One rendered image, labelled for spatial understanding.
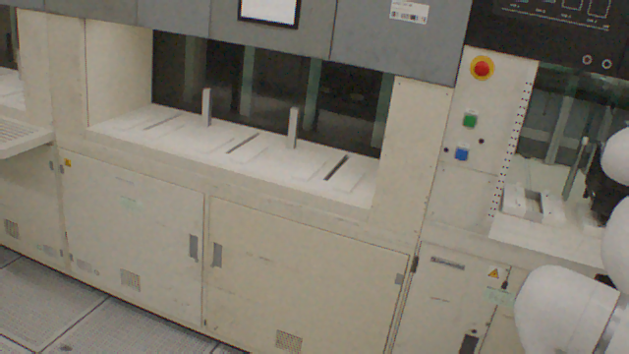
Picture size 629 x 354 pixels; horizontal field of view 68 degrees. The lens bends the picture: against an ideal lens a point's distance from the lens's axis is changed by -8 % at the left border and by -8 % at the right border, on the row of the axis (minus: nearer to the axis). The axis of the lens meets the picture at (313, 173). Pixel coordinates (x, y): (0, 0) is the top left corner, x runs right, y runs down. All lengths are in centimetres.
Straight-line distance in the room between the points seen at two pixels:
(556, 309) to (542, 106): 162
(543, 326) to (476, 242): 78
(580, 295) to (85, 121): 180
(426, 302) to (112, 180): 127
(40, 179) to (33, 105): 34
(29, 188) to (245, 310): 114
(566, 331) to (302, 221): 107
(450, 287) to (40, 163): 174
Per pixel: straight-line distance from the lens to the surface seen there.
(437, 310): 170
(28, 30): 220
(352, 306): 177
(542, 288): 80
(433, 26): 138
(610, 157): 108
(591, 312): 80
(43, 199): 244
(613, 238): 92
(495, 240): 155
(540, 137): 236
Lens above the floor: 156
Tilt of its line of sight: 24 degrees down
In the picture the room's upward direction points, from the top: 8 degrees clockwise
